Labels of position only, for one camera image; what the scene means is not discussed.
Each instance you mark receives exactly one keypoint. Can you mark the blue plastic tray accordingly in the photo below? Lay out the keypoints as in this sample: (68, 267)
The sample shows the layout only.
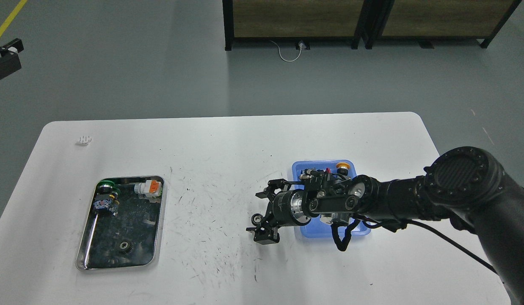
(317, 230)

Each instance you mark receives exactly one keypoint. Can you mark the black gear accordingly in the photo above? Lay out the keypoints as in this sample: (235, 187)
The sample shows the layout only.
(125, 247)
(256, 219)

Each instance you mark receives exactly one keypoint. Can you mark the stainless steel tray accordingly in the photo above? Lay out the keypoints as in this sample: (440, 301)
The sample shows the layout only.
(137, 220)

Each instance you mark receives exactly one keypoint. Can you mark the orange white switch part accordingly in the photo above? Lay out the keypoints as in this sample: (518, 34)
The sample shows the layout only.
(150, 190)

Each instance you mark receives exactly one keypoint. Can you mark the left wooden black cabinet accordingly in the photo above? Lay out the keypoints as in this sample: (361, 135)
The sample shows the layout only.
(295, 21)

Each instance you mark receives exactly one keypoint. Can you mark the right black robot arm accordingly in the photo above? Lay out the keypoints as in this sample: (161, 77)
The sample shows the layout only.
(465, 197)

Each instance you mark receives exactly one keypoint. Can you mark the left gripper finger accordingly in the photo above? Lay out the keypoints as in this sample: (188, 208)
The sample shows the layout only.
(9, 58)

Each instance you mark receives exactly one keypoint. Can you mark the right wooden black cabinet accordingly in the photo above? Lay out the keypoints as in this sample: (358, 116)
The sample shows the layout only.
(425, 21)

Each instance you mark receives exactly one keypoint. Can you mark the yellow push button switch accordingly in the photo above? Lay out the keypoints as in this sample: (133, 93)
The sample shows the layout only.
(343, 168)

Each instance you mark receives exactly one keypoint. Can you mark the small white plastic piece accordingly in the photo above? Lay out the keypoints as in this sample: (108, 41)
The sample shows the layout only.
(84, 141)

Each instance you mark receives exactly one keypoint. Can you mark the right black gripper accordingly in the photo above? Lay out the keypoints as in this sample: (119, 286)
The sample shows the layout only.
(284, 210)

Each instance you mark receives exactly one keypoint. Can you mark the wooden black cabinet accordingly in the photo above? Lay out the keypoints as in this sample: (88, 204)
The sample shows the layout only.
(425, 21)
(295, 21)

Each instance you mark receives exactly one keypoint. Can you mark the green push button switch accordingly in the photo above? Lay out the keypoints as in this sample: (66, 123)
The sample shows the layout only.
(106, 198)

